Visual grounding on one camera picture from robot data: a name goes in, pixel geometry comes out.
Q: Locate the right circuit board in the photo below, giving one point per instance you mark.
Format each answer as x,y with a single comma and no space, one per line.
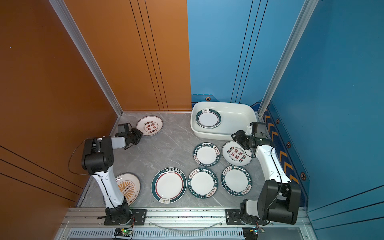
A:
257,231

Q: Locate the small green rimmed plate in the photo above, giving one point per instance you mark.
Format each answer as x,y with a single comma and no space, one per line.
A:
208,118

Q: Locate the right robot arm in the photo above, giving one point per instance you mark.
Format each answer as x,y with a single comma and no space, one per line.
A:
280,197

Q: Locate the green lettered plate front right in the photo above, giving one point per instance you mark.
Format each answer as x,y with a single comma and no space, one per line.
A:
236,181

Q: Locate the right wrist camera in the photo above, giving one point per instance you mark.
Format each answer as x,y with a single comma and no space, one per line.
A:
257,129

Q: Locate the coin pattern plate right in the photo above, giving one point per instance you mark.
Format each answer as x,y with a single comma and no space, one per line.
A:
235,155

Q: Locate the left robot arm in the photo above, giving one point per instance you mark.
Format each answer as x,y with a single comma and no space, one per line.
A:
118,192

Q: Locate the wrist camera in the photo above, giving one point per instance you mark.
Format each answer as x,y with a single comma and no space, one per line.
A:
124,130
257,129

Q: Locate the aluminium front rail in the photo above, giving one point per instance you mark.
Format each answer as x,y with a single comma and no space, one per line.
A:
179,224

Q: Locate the left circuit board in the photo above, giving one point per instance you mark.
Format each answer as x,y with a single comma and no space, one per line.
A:
123,234

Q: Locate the white plastic bin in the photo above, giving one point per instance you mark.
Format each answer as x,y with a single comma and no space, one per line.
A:
234,117

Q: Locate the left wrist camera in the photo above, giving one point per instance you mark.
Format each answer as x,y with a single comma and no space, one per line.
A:
124,130

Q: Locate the orange sunburst plate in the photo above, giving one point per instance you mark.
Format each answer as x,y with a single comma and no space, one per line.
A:
130,186

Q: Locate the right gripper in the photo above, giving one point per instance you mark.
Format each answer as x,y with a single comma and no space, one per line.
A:
240,133

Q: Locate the green lettered plate front centre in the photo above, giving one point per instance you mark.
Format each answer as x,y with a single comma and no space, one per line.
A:
202,183

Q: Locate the large green red plate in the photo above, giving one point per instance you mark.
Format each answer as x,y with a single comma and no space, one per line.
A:
169,185

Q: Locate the green lettered plate middle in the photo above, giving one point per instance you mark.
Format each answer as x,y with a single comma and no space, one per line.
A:
206,154

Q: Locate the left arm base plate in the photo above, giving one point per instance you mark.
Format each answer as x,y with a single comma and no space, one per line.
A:
135,217

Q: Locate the plate with red coin pattern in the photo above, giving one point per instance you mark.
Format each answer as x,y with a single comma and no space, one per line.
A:
150,125

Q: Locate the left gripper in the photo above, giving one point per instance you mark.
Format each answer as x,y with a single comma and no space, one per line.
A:
139,134

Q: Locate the circuit board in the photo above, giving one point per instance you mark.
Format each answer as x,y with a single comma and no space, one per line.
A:
123,234
257,231

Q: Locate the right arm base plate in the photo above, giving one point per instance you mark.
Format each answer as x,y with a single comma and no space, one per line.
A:
232,216

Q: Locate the green lettered plate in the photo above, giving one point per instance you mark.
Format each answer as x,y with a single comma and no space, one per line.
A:
202,183
236,181
206,154

